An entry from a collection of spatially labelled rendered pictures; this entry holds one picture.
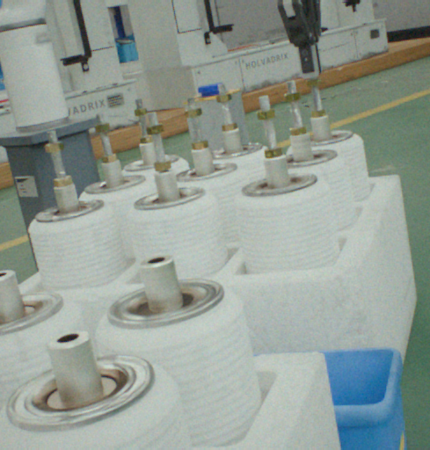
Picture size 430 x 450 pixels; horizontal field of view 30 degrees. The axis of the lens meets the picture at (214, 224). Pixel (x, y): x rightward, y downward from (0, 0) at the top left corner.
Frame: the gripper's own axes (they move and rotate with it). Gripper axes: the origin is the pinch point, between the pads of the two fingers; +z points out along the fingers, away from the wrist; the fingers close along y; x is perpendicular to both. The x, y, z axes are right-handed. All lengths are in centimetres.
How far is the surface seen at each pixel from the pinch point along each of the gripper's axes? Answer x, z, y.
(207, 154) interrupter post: 10.6, 7.6, -12.6
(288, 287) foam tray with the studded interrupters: -2.0, 17.7, -31.2
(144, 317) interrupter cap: -1, 10, -57
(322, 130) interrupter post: -0.4, 8.5, -1.1
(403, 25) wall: 55, 23, 577
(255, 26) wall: 197, 4, 649
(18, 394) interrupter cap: 2, 10, -67
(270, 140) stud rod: -0.6, 5.2, -24.0
